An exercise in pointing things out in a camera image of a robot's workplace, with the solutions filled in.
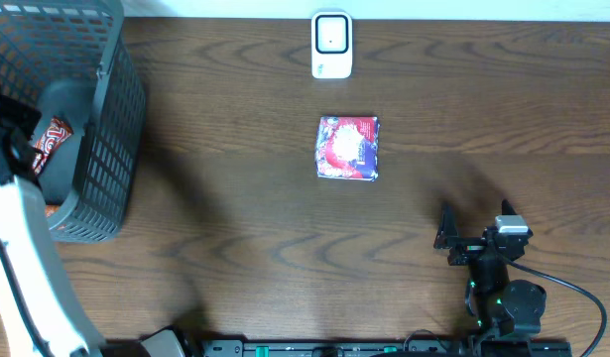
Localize purple red noodle packet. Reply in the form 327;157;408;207
314;116;380;181

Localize dark grey plastic basket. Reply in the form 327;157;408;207
0;0;146;243

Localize red orange chocolate bar wrapper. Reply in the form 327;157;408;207
32;116;73;176

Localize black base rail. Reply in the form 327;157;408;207
199;339;572;357

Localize small orange box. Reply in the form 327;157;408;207
45;205;61;218

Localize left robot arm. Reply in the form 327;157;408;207
0;85;185;357

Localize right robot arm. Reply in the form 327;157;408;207
433;200;547;340

